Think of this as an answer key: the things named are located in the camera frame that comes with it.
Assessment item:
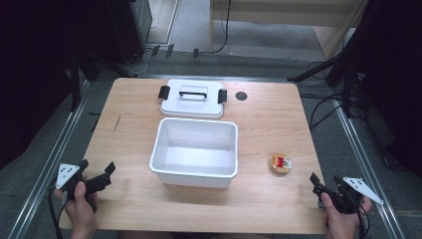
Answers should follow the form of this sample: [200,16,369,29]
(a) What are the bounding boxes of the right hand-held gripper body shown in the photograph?
[314,176,385,215]

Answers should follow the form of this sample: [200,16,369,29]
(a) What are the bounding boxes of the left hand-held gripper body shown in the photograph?
[55,162,112,214]

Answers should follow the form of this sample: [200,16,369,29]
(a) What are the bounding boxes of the person's left hand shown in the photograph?
[54,180,100,239]

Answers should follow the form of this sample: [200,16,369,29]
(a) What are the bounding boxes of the person's right hand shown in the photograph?
[319,192,373,239]

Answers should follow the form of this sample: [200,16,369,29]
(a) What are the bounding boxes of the round tin with red label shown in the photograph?
[268,151,294,176]

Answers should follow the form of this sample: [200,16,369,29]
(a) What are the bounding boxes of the black tripod stand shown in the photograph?
[286,49,367,119]
[68,48,137,114]

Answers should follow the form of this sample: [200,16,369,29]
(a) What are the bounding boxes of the white plastic storage box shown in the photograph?
[148,117,240,190]

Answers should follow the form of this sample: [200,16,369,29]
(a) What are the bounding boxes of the black cabinet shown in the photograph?
[107,0,154,67]

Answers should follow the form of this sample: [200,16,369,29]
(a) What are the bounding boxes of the light wooden furniture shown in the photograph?
[208,0,370,60]

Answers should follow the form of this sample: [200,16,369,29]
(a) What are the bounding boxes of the metal floor rail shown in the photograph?
[329,96,406,239]
[7,79,93,239]

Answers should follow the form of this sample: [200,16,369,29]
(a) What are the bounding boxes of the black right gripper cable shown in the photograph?
[354,198,372,239]

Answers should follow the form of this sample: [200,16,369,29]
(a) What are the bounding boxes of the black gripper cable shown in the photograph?
[47,187,69,239]
[354,198,372,239]

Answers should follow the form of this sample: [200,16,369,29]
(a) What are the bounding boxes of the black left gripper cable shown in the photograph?
[47,187,69,239]

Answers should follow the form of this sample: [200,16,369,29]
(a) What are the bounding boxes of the black floor cables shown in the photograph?
[299,92,352,131]

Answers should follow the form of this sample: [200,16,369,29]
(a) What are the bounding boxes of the white lid with black handle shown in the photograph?
[157,78,229,120]

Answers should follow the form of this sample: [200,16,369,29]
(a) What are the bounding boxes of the white floor cable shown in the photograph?
[130,18,159,76]

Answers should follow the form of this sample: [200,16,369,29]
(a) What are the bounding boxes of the black hanging cable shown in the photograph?
[208,0,233,56]

